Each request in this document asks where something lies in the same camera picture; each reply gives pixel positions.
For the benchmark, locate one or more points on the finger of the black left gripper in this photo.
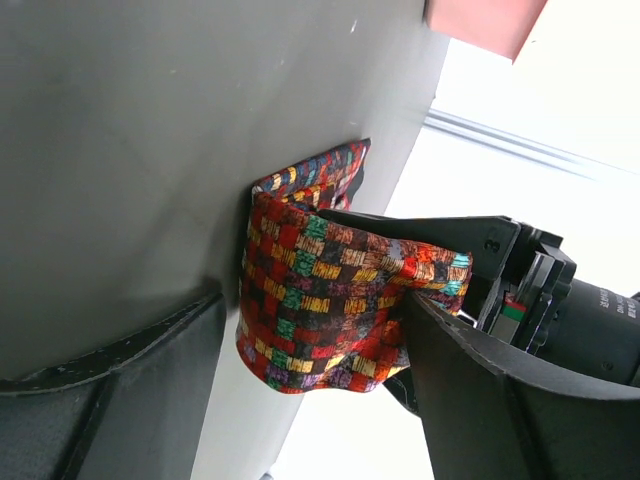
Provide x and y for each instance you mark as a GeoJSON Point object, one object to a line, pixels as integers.
{"type": "Point", "coordinates": [488, 239]}

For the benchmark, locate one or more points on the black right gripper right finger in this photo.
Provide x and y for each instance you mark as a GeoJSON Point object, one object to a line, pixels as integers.
{"type": "Point", "coordinates": [492, 411]}

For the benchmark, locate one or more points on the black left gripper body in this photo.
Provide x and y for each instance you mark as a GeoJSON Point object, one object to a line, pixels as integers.
{"type": "Point", "coordinates": [520, 277]}

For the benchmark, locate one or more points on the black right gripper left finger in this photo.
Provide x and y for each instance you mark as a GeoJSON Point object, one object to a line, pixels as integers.
{"type": "Point", "coordinates": [133, 409]}

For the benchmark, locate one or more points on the red multicolour checked tie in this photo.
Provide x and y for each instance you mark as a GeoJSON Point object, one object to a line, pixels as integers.
{"type": "Point", "coordinates": [319, 301]}

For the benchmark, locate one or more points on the pink compartment tray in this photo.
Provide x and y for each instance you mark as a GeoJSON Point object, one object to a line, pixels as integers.
{"type": "Point", "coordinates": [501, 27]}

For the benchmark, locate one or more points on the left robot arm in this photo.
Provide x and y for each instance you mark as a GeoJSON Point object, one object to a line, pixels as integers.
{"type": "Point", "coordinates": [595, 332]}

